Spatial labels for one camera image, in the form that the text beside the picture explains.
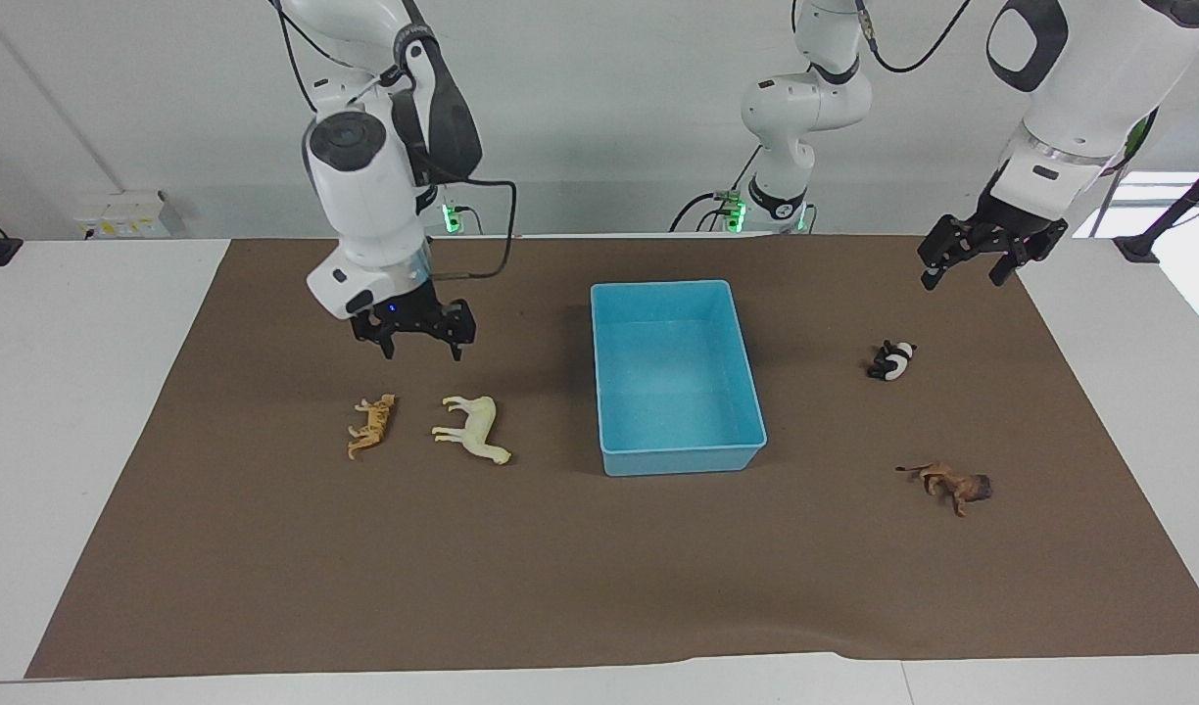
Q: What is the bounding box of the orange striped tiger toy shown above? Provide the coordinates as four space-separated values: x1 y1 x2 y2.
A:
347 394 398 461

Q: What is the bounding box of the cream horse toy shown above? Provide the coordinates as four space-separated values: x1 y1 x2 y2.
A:
431 395 513 466

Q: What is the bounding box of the black and white panda toy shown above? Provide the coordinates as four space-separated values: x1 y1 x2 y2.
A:
866 340 917 382

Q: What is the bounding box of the brown lion toy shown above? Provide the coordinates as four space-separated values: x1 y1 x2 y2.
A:
895 460 994 518

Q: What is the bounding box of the blue plastic storage box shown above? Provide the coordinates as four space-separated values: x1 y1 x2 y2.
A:
590 280 768 478

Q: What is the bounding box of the black angled stand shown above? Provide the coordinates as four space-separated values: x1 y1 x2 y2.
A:
1114 157 1199 263

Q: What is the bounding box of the brown table mat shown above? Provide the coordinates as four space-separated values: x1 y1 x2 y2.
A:
24 235 1199 680

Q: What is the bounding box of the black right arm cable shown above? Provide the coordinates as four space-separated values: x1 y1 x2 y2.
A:
404 171 518 285

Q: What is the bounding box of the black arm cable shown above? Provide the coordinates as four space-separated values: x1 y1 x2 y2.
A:
854 0 975 75
404 171 518 285

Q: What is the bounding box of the green handled tool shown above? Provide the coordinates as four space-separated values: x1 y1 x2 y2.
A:
1092 106 1161 236

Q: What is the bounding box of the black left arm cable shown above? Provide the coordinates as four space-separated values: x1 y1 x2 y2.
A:
854 0 975 75

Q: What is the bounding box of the white wall outlet box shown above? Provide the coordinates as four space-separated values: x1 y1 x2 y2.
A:
73 191 184 239

